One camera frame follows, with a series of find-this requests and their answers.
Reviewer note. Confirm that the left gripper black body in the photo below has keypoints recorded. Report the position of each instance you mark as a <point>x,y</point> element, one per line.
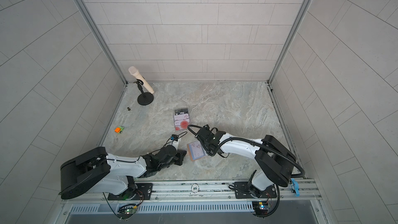
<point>176,160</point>

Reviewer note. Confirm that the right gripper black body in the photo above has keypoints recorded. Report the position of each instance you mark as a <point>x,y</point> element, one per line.
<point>207,147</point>

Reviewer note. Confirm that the pink leather card wallet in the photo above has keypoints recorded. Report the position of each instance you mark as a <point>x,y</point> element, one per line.
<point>196,151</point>

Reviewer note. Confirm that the clear acrylic card holder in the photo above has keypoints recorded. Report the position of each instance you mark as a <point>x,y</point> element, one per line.
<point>181,119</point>

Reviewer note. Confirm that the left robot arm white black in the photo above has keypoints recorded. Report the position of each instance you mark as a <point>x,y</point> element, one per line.
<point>99,171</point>

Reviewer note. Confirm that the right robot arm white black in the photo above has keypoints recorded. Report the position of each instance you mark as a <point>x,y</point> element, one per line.
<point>277,163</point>

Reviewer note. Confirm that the white card red circle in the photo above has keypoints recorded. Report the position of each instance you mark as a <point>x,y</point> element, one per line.
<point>181,124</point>

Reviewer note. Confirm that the pink floral VIP card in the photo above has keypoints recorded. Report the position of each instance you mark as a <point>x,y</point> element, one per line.
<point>184,117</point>

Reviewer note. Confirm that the black VIP card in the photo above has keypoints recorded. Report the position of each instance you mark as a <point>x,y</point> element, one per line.
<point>181,111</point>

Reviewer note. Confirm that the orange green toy car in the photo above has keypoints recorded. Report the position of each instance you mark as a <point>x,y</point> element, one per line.
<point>119,129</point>

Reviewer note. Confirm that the black microphone stand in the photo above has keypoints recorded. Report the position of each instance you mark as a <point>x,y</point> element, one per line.
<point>145,98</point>

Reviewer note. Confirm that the left circuit board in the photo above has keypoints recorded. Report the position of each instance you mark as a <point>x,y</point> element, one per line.
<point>127,211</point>

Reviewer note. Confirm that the circuit board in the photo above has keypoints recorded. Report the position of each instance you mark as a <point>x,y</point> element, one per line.
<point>261,209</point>
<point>127,211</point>

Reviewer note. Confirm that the white ventilation grille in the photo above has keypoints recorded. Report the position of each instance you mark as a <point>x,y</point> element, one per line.
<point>167,207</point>

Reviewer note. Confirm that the right circuit board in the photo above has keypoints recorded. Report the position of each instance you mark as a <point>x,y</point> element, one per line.
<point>261,209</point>

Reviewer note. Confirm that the beige microphone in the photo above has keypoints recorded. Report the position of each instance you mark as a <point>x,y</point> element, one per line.
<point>135,72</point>

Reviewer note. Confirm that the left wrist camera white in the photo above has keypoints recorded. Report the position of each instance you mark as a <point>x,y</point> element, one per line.
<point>174,140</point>

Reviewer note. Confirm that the blue clip on rail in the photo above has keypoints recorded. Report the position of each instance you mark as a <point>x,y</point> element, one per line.
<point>295,187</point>

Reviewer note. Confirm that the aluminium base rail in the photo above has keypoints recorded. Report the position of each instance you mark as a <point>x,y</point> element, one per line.
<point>217,190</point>

